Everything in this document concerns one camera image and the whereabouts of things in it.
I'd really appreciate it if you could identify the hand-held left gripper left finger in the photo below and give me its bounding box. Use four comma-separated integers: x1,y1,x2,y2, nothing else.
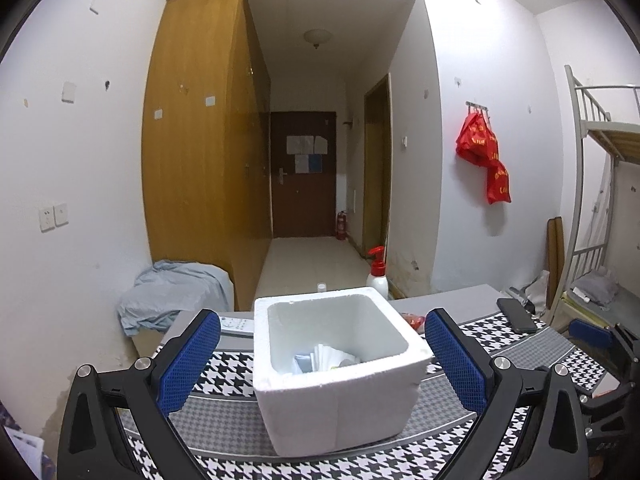
56,308,236,480

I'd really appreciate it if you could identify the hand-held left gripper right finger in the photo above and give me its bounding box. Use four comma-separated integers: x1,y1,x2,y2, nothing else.
424,307,590,480

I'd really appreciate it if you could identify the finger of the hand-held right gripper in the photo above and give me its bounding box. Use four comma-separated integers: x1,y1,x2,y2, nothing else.
579,370,640,413
569,317,640,361

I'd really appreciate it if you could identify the white foam box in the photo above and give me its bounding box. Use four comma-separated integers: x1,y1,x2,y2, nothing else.
252,287,435,457

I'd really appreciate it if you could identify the white face mask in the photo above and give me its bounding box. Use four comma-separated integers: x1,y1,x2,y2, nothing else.
311,343,359,371

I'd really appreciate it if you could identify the grey pillow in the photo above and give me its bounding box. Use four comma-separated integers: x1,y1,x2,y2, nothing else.
575,270,618,303

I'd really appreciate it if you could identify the white remote control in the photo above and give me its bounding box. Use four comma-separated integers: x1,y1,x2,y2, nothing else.
219,314,257,339

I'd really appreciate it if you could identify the houndstooth table cloth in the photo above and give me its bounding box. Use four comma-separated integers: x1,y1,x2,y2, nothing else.
117,310,621,480

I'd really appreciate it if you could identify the light blue blanket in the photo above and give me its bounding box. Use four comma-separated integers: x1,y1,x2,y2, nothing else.
117,260,233,336

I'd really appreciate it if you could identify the black smartphone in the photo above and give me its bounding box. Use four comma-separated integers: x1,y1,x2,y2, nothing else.
496,298,538,333

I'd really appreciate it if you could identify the brown wooden board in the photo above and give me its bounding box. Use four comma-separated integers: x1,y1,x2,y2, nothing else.
547,216,565,306

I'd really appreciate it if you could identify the white pump bottle red top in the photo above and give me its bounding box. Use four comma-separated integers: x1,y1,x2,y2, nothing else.
366,246,390,298

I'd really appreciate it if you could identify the metal bunk bed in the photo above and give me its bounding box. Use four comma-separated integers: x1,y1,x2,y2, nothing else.
564,65,640,331

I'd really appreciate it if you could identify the red plastic bag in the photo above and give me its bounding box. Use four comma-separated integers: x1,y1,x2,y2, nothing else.
455,111,500,167
486,160,512,205

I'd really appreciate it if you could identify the printed paper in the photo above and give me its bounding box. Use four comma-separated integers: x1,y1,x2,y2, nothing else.
5,427,46,480

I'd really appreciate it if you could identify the dark brown entrance door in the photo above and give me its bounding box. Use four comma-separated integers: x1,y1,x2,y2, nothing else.
270,111,336,238

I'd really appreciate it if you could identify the wooden wardrobe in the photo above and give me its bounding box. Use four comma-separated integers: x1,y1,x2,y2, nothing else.
141,0,273,311

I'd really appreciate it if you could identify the wooden side door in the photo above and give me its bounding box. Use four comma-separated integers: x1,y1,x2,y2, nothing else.
363,74,392,261

